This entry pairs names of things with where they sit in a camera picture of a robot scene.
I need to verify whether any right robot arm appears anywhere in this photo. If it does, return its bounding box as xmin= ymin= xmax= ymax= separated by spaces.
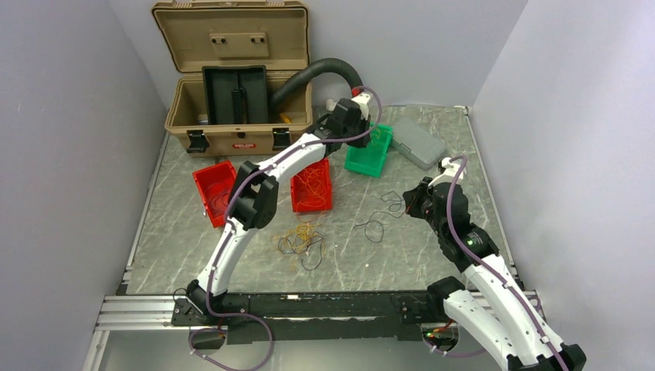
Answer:
xmin=402 ymin=177 xmax=587 ymax=370

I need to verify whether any black corrugated hose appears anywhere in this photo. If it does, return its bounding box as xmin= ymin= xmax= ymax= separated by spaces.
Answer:
xmin=270 ymin=57 xmax=365 ymax=111

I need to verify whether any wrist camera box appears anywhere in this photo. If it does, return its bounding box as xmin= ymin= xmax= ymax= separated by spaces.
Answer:
xmin=351 ymin=87 xmax=376 ymax=119
xmin=428 ymin=156 xmax=467 ymax=188

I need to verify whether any black toolbox tray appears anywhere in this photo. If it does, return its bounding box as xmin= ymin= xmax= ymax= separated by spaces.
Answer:
xmin=202 ymin=65 xmax=269 ymax=125

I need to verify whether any tan open toolbox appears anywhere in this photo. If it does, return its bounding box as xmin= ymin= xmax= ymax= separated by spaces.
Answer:
xmin=151 ymin=1 xmax=313 ymax=158

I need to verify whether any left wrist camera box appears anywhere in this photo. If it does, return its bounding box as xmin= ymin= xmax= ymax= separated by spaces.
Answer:
xmin=351 ymin=87 xmax=376 ymax=119

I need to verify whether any red bin left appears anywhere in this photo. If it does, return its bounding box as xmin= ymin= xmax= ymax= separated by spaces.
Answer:
xmin=192 ymin=161 xmax=236 ymax=228

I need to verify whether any red bin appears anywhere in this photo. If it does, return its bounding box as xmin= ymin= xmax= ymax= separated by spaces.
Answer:
xmin=192 ymin=161 xmax=236 ymax=228
xmin=290 ymin=158 xmax=333 ymax=213

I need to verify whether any grey plastic case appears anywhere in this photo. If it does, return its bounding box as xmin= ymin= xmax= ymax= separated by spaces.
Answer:
xmin=392 ymin=117 xmax=446 ymax=170

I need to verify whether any red bin centre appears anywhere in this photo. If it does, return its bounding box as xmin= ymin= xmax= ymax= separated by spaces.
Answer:
xmin=290 ymin=158 xmax=333 ymax=213

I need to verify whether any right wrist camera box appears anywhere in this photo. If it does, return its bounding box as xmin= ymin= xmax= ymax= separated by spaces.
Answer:
xmin=428 ymin=156 xmax=467 ymax=188

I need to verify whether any orange cable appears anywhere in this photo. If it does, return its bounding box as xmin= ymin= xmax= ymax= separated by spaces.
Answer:
xmin=295 ymin=166 xmax=328 ymax=210

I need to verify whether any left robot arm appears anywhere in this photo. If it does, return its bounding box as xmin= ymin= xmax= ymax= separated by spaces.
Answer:
xmin=186 ymin=91 xmax=377 ymax=325

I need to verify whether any white pipe fitting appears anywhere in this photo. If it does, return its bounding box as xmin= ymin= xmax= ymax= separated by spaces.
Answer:
xmin=325 ymin=98 xmax=337 ymax=112

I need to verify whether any green plastic bin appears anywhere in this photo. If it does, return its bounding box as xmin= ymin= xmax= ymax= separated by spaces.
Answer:
xmin=344 ymin=124 xmax=393 ymax=178

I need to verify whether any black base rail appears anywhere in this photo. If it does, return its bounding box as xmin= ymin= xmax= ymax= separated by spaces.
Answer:
xmin=170 ymin=291 xmax=449 ymax=345

